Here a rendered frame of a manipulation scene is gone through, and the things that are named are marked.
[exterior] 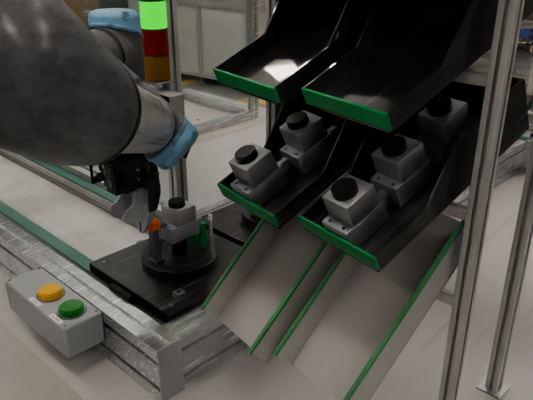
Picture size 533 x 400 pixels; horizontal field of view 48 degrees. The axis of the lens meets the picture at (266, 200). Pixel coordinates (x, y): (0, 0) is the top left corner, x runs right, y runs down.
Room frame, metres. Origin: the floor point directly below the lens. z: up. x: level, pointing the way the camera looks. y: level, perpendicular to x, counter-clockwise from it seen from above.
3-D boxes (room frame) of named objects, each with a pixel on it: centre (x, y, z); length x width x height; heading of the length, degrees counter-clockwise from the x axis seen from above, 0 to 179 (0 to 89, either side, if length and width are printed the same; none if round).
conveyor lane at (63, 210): (1.19, 0.36, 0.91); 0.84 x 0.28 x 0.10; 46
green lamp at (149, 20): (1.18, 0.22, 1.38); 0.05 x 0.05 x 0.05
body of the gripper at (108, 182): (0.90, 0.23, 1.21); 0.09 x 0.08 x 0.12; 136
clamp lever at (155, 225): (0.93, 0.19, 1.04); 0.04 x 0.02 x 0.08; 136
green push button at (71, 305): (0.82, 0.32, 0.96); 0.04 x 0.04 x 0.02
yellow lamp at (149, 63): (1.18, 0.22, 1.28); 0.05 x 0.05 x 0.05
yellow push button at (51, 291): (0.87, 0.37, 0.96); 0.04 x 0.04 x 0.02
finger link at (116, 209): (0.91, 0.24, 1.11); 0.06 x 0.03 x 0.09; 136
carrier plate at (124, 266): (0.97, 0.16, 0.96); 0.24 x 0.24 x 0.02; 46
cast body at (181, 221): (0.97, 0.15, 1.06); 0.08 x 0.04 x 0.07; 136
